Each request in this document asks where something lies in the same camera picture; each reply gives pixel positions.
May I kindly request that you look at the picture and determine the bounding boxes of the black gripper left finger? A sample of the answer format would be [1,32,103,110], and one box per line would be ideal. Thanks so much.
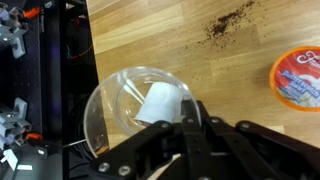
[88,99,201,180]

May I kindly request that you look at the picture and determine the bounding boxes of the aluminium bracket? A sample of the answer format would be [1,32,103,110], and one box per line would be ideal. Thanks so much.
[0,98,33,151]
[0,6,29,59]

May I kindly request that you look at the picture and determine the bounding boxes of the thin red wire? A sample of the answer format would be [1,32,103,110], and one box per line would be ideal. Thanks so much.
[68,43,94,60]

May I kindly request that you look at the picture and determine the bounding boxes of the white coffee pod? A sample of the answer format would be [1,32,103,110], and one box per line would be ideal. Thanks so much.
[134,81,185,125]

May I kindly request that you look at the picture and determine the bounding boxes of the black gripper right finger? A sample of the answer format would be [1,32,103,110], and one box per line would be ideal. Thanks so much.
[192,99,320,180]

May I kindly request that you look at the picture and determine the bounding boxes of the orange rimmed container lid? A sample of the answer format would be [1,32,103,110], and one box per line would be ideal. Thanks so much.
[269,45,320,113]

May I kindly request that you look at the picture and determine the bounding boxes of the clear glass bowl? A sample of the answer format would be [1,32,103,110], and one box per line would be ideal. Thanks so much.
[83,65,203,159]

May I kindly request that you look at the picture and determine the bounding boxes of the spilled coffee grounds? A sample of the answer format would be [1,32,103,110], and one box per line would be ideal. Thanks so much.
[196,0,264,51]

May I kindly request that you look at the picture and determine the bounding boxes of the white tape piece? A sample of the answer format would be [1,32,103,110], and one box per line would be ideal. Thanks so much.
[16,163,34,171]
[0,148,19,171]

